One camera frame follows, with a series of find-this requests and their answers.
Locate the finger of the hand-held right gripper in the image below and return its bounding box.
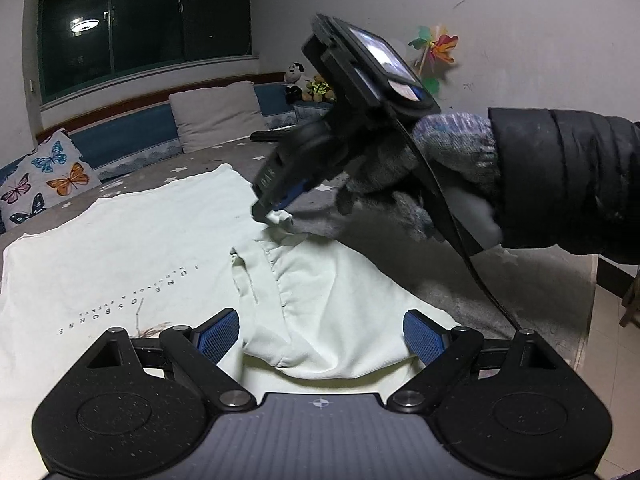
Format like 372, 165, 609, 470
267, 174, 323, 215
249, 151, 302, 224

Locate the person's right hand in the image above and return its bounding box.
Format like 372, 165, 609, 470
336, 111, 502, 244

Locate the butterfly print pillow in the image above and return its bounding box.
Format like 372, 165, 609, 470
0, 128, 104, 234

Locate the brown plush with yellow vest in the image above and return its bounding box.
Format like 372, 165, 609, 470
302, 75, 331, 104

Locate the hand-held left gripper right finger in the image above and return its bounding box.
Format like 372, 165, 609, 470
386, 308, 597, 414

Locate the plain beige pillow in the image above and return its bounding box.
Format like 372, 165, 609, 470
168, 81, 269, 155

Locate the black cable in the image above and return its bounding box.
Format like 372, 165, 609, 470
394, 114, 524, 334

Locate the colourful pinwheel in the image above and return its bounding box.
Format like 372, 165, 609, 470
408, 23, 460, 96

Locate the blue sofa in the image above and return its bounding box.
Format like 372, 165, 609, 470
0, 79, 342, 197

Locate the green framed window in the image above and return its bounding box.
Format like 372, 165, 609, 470
37, 0, 254, 112

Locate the pale green printed shirt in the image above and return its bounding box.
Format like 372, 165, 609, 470
0, 163, 464, 397

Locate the wooden chair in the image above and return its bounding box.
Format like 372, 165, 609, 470
618, 259, 640, 329

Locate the panda plush toy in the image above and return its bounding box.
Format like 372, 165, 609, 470
283, 61, 307, 104

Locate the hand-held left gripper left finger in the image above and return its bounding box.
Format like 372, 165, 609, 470
50, 307, 257, 414

